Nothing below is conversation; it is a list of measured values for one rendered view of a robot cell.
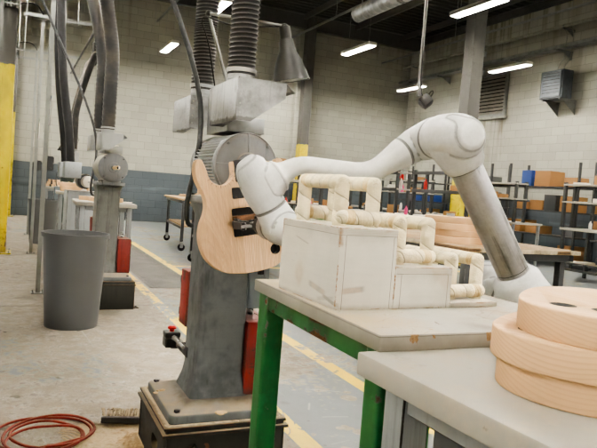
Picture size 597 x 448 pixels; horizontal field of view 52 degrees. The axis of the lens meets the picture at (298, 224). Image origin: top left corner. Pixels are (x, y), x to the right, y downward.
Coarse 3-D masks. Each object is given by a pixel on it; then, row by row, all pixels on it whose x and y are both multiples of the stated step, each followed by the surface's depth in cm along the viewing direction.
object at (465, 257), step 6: (438, 246) 164; (456, 252) 156; (462, 252) 154; (468, 252) 153; (474, 252) 152; (462, 258) 154; (468, 258) 152; (474, 258) 150; (480, 258) 150; (468, 264) 153
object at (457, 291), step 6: (450, 288) 145; (456, 288) 145; (462, 288) 146; (468, 288) 147; (474, 288) 148; (480, 288) 149; (450, 294) 146; (456, 294) 146; (462, 294) 146; (468, 294) 147; (474, 294) 148; (480, 294) 149
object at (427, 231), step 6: (426, 228) 142; (432, 228) 142; (426, 234) 142; (432, 234) 142; (420, 240) 143; (426, 240) 142; (432, 240) 142; (420, 246) 143; (426, 246) 142; (432, 246) 142; (420, 264) 143; (426, 264) 142; (432, 264) 143
